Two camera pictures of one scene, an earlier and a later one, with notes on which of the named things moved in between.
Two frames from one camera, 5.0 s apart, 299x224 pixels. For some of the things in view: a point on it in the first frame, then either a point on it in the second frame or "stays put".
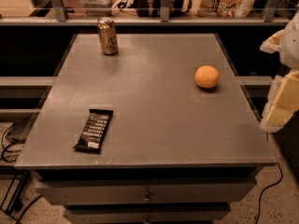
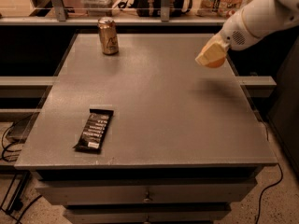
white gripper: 291,46 -> 239,34
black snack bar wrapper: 95,127 stays put
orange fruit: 206,77 -> 217,63
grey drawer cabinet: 174,152 stays put
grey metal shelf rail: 63,19 stays put
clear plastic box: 95,0 stays put
